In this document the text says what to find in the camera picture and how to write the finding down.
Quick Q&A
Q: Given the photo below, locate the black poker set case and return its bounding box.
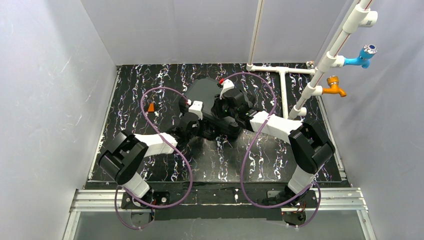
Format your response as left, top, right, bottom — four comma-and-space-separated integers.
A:
178, 77, 261, 140

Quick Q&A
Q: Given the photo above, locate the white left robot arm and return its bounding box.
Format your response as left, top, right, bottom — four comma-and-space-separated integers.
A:
97, 112, 201, 209

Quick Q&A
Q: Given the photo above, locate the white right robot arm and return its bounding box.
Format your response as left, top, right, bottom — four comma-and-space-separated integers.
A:
211, 88, 335, 209

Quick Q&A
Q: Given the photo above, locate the orange pipe valve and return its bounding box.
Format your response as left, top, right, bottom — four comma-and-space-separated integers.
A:
322, 75, 347, 98

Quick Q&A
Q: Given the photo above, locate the blue pipe valve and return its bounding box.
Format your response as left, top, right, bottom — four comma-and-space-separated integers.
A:
343, 44, 378, 69

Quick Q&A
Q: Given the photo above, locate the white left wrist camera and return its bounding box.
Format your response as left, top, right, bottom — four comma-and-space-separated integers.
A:
187, 100, 204, 120

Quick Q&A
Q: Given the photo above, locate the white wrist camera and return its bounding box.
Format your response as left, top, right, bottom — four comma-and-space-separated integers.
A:
218, 79, 235, 99
187, 100, 204, 120

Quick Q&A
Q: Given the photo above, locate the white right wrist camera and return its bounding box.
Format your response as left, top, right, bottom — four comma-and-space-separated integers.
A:
218, 79, 235, 99

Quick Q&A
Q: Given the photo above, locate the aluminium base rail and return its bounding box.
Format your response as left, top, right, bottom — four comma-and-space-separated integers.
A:
63, 182, 376, 240

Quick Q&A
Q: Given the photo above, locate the white pvc pipe frame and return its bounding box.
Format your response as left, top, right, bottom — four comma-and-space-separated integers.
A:
246, 0, 378, 120

